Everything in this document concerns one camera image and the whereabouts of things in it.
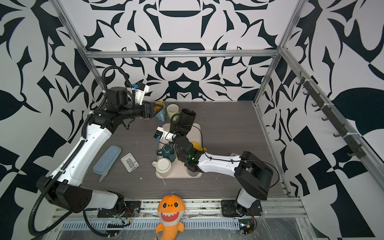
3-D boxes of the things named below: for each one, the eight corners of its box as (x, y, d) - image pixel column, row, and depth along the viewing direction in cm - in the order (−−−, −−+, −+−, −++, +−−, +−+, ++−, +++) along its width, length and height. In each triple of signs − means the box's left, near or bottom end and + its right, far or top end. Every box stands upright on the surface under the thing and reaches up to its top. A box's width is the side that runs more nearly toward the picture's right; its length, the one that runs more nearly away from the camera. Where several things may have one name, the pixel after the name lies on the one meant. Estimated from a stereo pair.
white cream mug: (152, 177, 85) (150, 172, 80) (155, 163, 91) (152, 157, 85) (171, 177, 86) (169, 172, 80) (172, 163, 91) (171, 157, 85)
